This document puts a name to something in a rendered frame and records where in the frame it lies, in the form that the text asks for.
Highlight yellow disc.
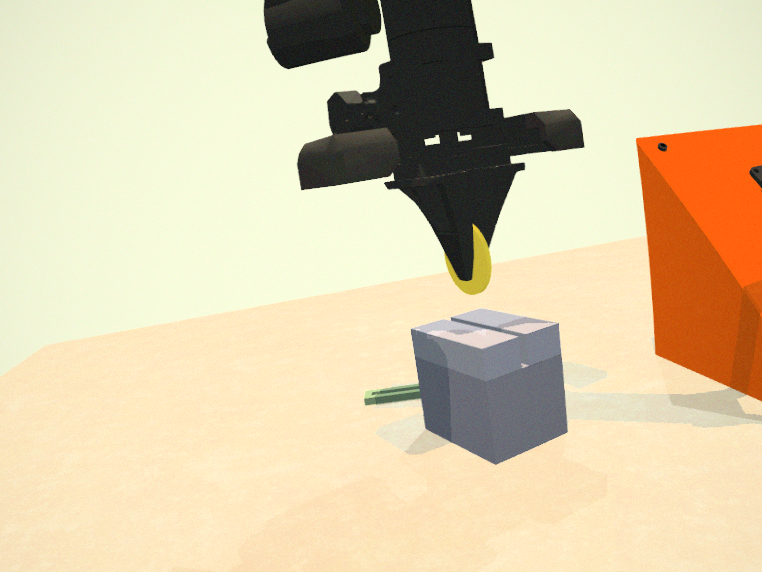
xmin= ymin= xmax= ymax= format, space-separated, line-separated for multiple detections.
xmin=444 ymin=225 xmax=492 ymax=295

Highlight green flat bar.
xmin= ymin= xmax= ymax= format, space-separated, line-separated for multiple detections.
xmin=364 ymin=384 xmax=421 ymax=406

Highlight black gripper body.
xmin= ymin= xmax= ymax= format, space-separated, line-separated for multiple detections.
xmin=297 ymin=27 xmax=584 ymax=190

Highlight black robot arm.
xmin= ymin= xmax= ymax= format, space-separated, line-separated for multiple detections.
xmin=264 ymin=0 xmax=477 ymax=135

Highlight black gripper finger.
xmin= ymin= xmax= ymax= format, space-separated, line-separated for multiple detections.
xmin=456 ymin=162 xmax=526 ymax=248
xmin=384 ymin=171 xmax=474 ymax=281

